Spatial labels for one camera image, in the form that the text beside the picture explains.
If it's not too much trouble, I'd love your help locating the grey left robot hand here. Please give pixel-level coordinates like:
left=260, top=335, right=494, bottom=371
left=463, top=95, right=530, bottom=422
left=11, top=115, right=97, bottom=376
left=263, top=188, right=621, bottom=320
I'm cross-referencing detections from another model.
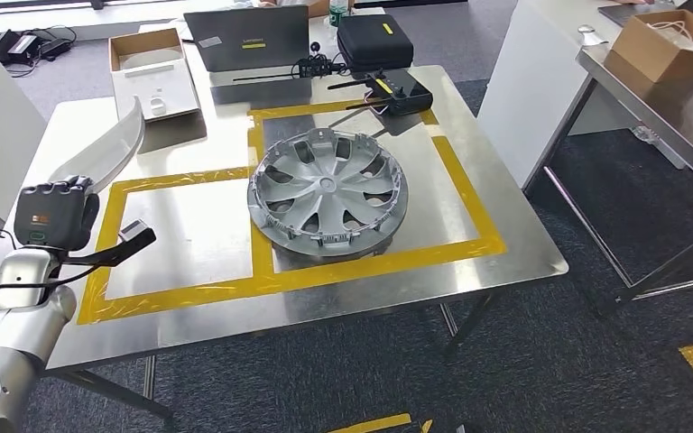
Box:
left=13, top=174, right=101, bottom=253

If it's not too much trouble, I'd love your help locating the white curved plastic part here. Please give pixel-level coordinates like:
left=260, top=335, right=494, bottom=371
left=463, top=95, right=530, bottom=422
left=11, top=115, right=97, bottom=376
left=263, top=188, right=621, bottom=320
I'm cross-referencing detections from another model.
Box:
left=49, top=95, right=146, bottom=196

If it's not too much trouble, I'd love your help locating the stainless steel workbench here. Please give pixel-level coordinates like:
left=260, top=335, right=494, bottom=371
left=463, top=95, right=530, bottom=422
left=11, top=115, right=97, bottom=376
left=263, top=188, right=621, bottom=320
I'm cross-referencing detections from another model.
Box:
left=0, top=64, right=570, bottom=419

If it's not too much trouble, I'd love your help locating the open white cardboard box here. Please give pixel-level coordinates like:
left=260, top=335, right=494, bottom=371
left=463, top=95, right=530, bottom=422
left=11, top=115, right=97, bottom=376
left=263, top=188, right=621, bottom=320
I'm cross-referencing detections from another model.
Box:
left=108, top=26, right=202, bottom=124

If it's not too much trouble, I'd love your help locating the black power adapter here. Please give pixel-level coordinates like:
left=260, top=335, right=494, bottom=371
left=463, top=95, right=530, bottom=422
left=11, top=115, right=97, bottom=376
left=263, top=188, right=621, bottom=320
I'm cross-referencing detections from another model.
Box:
left=0, top=30, right=42, bottom=64
left=38, top=36, right=76, bottom=61

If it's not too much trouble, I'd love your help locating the dark grey laptop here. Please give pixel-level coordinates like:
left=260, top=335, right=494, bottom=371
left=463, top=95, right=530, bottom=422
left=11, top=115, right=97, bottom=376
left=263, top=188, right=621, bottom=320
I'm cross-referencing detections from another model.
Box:
left=183, top=5, right=313, bottom=91

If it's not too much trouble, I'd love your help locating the yellow tape double rectangle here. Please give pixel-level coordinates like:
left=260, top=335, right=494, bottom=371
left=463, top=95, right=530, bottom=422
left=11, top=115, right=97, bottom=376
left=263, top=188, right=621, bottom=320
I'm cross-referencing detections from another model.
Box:
left=77, top=98, right=508, bottom=326

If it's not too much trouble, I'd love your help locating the silver wheel hubcap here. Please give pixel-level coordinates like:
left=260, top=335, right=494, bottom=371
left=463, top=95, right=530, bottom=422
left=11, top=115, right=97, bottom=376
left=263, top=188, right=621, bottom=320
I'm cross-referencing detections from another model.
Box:
left=246, top=126, right=410, bottom=259

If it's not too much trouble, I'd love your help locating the green label bottle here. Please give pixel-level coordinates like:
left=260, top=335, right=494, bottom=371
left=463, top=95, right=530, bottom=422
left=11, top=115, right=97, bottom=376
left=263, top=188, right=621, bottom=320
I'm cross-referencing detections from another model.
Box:
left=328, top=0, right=351, bottom=28

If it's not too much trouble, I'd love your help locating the black zip case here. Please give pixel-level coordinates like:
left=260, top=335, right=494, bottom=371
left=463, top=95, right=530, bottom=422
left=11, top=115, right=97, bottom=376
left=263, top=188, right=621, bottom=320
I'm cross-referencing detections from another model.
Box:
left=337, top=14, right=415, bottom=76

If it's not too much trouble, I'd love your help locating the black remote with antennas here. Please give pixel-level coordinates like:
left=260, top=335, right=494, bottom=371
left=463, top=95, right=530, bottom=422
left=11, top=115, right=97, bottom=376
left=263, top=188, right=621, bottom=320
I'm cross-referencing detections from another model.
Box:
left=327, top=67, right=434, bottom=117

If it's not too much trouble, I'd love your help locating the small white device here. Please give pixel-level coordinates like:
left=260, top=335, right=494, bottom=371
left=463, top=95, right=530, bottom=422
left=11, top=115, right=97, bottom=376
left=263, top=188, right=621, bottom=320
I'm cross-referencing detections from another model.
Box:
left=576, top=23, right=607, bottom=48

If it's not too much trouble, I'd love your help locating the brown cardboard box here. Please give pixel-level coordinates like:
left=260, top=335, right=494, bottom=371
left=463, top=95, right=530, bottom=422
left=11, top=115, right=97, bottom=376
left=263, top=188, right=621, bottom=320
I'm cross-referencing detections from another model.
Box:
left=603, top=8, right=693, bottom=85

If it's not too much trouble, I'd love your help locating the stainless steel table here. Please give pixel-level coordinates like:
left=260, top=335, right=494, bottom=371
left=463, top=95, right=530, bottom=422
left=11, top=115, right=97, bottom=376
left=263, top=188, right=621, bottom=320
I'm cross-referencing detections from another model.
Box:
left=541, top=41, right=693, bottom=306

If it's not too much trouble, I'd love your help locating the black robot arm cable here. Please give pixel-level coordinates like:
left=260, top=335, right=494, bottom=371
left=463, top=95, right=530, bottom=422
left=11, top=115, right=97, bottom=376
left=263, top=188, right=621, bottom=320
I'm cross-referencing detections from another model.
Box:
left=0, top=229, right=101, bottom=307

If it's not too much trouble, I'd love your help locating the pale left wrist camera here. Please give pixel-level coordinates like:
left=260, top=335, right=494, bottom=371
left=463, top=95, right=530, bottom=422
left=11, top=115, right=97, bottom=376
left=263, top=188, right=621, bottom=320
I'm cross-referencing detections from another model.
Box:
left=62, top=219, right=158, bottom=268

